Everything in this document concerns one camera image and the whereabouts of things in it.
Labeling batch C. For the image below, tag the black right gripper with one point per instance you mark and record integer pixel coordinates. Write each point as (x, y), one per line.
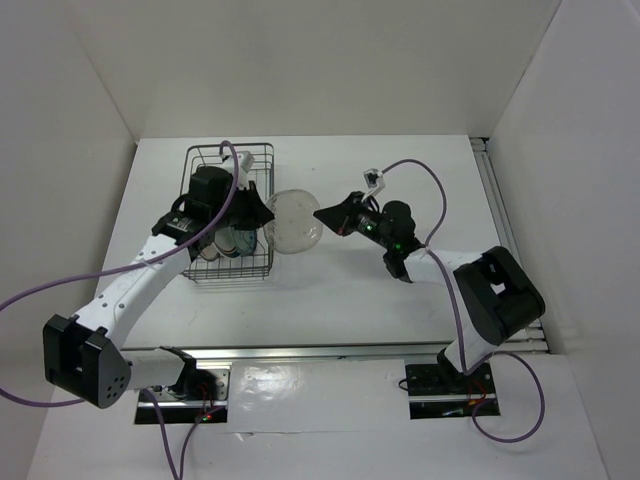
(341, 218)

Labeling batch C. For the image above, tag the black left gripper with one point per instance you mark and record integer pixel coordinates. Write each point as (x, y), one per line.
(257, 212)

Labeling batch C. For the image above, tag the teal red ring plate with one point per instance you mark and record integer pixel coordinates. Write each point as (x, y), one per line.
(224, 241)

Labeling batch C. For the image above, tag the clear glass square plate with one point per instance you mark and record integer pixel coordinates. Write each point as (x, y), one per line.
(294, 228)

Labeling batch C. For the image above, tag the orange sunburst white plate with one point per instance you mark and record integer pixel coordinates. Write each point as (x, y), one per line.
(210, 253)

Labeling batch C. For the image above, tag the blue floral green plate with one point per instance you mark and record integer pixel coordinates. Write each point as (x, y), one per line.
(246, 241)

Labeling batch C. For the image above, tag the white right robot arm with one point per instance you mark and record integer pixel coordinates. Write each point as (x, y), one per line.
(492, 297)

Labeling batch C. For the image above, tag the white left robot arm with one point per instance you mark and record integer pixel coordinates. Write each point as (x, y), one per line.
(82, 353)

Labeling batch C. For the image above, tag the dark wire dish rack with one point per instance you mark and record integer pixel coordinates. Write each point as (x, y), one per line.
(258, 265)

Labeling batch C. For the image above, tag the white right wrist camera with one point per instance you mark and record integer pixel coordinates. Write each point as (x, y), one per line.
(375, 182)

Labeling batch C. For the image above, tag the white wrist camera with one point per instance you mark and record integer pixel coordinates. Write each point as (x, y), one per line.
(245, 163)
(375, 182)

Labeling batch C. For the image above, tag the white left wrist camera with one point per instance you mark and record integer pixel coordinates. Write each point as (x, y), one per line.
(245, 163)

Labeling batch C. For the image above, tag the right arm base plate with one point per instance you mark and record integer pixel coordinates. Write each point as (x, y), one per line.
(432, 396)

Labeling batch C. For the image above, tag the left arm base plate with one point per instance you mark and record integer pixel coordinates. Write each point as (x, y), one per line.
(208, 396)

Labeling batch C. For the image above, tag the aluminium rail frame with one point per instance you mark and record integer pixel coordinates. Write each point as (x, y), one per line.
(532, 339)

